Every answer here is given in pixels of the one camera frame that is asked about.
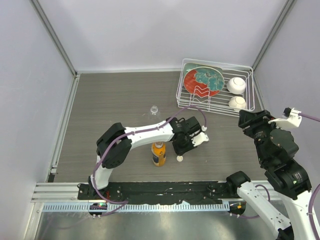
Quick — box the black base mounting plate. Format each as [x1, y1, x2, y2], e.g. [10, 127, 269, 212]
[77, 181, 247, 206]

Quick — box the red and teal plate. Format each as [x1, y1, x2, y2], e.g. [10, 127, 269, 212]
[182, 63, 225, 98]

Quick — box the white wire dish rack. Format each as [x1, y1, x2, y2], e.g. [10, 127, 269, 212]
[176, 58, 256, 117]

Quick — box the upper white bowl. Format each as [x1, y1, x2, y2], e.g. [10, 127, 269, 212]
[226, 77, 247, 95]

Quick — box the clear empty plastic bottle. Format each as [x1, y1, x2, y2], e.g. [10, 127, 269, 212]
[147, 105, 161, 121]

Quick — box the aluminium frame rail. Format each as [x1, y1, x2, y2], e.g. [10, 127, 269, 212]
[31, 181, 91, 203]

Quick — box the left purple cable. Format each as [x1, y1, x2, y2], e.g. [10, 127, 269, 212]
[90, 105, 208, 217]

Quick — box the orange juice bottle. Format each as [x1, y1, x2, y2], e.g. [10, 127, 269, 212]
[151, 142, 166, 167]

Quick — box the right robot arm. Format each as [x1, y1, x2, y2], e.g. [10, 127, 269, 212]
[225, 107, 320, 240]

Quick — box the white bowl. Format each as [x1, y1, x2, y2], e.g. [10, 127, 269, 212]
[226, 77, 247, 95]
[228, 96, 247, 112]

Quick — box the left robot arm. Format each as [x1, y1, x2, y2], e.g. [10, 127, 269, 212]
[88, 116, 209, 200]

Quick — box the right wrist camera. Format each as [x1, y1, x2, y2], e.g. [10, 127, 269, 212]
[268, 107, 302, 130]

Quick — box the white bottle cap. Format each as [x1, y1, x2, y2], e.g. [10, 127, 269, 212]
[176, 155, 184, 162]

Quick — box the slotted cable duct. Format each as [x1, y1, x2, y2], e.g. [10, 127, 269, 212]
[42, 201, 230, 213]

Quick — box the lower white bowl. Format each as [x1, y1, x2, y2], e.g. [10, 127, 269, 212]
[228, 96, 247, 112]

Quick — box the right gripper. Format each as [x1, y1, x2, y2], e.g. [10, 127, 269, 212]
[237, 108, 283, 164]

